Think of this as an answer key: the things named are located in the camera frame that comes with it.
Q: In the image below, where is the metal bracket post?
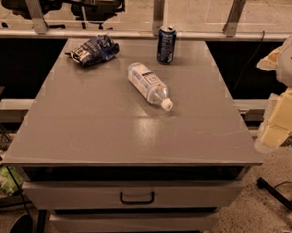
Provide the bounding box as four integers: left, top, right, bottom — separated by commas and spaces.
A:
223, 0, 246, 38
152, 0, 165, 36
25, 0, 49, 34

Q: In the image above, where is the right metal bracket post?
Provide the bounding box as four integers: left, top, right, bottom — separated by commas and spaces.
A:
223, 0, 246, 38

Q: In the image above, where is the middle metal bracket post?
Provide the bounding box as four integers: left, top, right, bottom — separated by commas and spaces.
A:
152, 0, 165, 36

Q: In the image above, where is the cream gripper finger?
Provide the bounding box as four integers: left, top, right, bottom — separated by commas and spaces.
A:
257, 47, 281, 71
255, 89, 292, 153

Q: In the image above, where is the left metal bracket post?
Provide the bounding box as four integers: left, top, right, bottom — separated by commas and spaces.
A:
25, 0, 49, 34

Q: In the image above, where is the black stand leg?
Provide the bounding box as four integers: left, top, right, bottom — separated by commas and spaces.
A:
256, 177, 292, 211

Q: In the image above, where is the crumpled blue chip bag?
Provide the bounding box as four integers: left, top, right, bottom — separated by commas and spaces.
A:
66, 35, 120, 67

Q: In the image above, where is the black office chair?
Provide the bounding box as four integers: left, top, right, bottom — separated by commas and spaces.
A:
1, 0, 125, 30

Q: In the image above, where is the clear plastic water bottle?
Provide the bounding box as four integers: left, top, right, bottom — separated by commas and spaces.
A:
127, 62, 173, 111

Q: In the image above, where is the black drawer handle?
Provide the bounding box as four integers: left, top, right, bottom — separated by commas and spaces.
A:
120, 191, 155, 206

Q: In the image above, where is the green snack bag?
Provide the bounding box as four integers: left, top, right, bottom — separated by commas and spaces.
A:
0, 166, 24, 196

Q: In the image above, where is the black cable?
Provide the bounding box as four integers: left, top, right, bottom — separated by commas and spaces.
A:
231, 29, 267, 93

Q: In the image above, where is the blue soda can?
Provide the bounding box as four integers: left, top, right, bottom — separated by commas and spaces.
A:
156, 25, 177, 64

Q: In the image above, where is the grey drawer cabinet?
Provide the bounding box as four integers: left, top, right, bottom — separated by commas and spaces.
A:
4, 39, 262, 233

